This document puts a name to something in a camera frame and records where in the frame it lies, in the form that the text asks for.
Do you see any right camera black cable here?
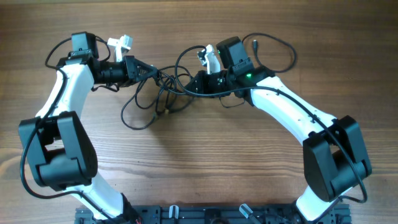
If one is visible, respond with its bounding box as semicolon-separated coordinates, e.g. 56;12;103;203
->
174;45;369;223

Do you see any camera black cable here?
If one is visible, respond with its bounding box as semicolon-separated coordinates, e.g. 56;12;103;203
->
174;45;369;223
19;36;125;223

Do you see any left camera black cable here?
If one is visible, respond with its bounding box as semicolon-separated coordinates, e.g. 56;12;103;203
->
19;36;125;223

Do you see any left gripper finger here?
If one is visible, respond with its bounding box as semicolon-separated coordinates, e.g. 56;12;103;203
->
135;73;157;83
134;59;157;75

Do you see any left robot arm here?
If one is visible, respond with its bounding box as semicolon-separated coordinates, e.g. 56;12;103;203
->
18;32;157;223

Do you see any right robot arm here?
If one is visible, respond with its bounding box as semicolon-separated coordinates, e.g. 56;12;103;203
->
185;37;372;223

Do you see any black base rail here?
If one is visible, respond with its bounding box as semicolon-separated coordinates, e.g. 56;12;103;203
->
74;204;352;224

